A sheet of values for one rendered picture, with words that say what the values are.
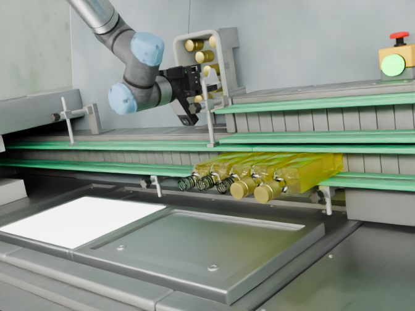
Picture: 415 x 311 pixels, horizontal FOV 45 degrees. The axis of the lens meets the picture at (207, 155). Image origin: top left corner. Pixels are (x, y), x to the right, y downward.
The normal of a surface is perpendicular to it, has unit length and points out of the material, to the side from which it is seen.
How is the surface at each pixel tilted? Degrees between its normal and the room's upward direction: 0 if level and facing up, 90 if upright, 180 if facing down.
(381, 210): 0
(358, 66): 0
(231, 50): 90
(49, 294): 0
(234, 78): 90
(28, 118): 90
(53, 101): 90
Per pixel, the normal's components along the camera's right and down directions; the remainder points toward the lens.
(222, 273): -0.15, -0.97
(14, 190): 0.74, 0.01
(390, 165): -0.65, 0.25
